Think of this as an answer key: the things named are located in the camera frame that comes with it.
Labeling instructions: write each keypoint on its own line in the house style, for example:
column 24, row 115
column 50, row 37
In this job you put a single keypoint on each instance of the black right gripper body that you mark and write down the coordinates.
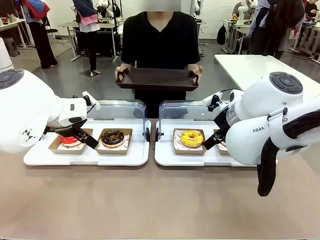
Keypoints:
column 221, row 120

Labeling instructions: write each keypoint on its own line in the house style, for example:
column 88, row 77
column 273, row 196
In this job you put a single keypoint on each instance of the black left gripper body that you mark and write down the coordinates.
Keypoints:
column 67, row 128

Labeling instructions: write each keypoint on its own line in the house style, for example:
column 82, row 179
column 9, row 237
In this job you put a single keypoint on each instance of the red glazed donut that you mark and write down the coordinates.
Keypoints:
column 67, row 141

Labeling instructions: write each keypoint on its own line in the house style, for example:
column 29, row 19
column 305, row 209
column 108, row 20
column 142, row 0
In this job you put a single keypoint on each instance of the printed paper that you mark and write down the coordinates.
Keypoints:
column 62, row 147
column 126, row 141
column 177, row 136

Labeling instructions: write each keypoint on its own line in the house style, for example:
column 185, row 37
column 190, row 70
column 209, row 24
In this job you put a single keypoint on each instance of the cardboard box of red donut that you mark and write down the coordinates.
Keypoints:
column 65, row 151

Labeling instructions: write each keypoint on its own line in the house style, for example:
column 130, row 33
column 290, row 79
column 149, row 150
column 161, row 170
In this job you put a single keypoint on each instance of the cardboard box of yellow donut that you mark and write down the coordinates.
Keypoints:
column 190, row 151

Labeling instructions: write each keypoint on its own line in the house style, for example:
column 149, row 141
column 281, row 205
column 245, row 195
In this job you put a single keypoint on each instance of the yellow glazed donut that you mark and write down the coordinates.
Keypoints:
column 186, row 140

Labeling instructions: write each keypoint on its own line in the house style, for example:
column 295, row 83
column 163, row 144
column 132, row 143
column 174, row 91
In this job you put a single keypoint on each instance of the dark brown serving tray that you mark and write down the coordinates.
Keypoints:
column 157, row 78

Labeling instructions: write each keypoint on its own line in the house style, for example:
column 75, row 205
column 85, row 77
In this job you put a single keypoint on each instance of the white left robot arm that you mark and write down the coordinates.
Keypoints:
column 25, row 112

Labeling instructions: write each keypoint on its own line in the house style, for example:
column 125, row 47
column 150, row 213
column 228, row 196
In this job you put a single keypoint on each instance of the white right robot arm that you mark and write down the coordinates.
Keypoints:
column 250, row 140

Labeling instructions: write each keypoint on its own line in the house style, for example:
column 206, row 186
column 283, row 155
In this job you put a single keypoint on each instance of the cardboard box of purple donut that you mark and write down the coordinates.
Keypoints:
column 222, row 151

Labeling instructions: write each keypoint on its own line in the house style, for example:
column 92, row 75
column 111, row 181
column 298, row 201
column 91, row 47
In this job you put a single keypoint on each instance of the chocolate sprinkled donut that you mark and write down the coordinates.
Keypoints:
column 106, row 138

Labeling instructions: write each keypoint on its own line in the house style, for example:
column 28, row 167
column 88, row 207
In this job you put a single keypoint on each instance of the cardboard box of chocolate donut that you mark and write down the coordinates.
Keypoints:
column 112, row 151

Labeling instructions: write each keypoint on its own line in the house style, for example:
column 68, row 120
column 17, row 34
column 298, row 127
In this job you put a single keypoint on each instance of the printed paper under chocolate donut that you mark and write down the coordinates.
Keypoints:
column 126, row 141

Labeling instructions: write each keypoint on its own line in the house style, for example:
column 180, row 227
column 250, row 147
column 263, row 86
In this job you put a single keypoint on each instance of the person in red blue jacket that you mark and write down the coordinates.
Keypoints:
column 42, row 37

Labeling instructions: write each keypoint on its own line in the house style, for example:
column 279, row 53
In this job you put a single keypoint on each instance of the person in black shirt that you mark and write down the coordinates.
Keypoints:
column 160, row 45

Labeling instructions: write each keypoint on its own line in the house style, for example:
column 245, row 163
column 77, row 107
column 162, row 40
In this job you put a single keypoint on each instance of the person with long dark hair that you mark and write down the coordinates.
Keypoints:
column 275, row 25

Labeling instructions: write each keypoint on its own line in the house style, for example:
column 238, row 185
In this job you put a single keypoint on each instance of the person in pink top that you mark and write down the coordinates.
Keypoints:
column 87, row 20

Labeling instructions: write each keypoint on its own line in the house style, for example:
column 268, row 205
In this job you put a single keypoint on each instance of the person's left hand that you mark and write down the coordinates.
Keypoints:
column 198, row 68

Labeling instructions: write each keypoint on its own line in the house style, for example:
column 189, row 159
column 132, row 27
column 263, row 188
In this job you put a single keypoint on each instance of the person's right hand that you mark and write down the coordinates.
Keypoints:
column 118, row 68

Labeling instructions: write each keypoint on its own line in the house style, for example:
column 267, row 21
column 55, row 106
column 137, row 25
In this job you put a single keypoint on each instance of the white display tray base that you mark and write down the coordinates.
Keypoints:
column 120, row 160
column 180, row 160

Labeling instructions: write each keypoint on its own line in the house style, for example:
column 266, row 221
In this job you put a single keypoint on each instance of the clear plastic display lid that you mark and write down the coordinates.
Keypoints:
column 175, row 110
column 117, row 110

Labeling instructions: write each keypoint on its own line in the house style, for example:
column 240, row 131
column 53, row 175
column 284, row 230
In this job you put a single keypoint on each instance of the large white table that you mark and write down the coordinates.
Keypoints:
column 245, row 67

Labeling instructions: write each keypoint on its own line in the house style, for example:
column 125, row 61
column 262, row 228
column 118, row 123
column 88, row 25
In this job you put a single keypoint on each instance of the black hanging backpack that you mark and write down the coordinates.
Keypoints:
column 221, row 35

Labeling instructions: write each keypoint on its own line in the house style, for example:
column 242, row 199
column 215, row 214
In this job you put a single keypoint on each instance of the white air purifier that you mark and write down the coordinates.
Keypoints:
column 5, row 57

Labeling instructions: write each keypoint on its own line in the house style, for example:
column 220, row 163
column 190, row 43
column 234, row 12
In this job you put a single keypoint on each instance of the small grey stool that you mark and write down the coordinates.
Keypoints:
column 11, row 46

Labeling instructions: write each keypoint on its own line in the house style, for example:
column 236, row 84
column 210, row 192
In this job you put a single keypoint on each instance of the wood top desk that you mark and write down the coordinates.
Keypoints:
column 70, row 25

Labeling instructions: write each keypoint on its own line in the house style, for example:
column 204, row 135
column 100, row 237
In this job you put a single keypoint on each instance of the white workbench with clutter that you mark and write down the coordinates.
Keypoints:
column 12, row 23

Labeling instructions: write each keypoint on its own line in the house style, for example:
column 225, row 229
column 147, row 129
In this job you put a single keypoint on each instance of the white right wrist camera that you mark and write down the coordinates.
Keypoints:
column 212, row 98

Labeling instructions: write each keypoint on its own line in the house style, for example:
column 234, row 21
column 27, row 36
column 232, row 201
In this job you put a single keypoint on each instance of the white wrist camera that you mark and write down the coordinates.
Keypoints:
column 212, row 98
column 93, row 103

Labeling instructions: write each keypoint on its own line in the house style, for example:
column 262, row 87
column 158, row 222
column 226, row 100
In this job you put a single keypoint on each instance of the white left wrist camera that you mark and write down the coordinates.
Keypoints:
column 93, row 103

